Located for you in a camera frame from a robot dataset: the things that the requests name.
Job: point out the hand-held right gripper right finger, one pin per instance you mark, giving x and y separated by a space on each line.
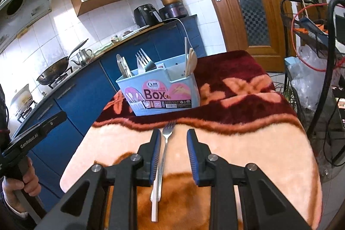
192 154

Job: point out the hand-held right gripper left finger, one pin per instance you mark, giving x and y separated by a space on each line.
156 154

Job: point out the slender metal fork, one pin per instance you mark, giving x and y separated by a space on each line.
167 133

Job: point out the white plastic fork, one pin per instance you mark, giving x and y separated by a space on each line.
154 208

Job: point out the blue utensil box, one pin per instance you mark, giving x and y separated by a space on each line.
192 95

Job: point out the large metal fork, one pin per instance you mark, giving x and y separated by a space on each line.
140 63

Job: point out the metal tongs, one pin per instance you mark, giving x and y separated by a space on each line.
119 63

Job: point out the person's left hand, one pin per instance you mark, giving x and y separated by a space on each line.
30 178

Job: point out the person's dark jacket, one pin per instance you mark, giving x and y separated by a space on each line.
3 111

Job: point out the white cooking pot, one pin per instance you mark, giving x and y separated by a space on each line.
21 96

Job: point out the floral plush blanket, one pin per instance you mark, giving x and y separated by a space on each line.
242 138

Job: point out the blue kitchen base cabinets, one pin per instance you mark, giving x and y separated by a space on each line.
80 100

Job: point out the gas stove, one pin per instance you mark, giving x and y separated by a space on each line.
58 81

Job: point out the black wok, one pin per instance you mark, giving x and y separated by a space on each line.
52 73

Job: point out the metal kettle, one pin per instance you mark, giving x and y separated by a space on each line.
83 56

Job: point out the dark metal fork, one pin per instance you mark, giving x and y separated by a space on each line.
145 56

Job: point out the range hood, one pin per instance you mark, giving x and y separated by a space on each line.
27 3

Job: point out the crumpled clear plastic bag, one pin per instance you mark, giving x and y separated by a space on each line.
307 84

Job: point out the black air fryer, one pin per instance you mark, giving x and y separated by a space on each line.
145 14

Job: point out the dark rice cooker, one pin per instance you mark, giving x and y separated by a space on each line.
173 11

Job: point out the wooden door with glass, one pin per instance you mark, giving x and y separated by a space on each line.
277 17

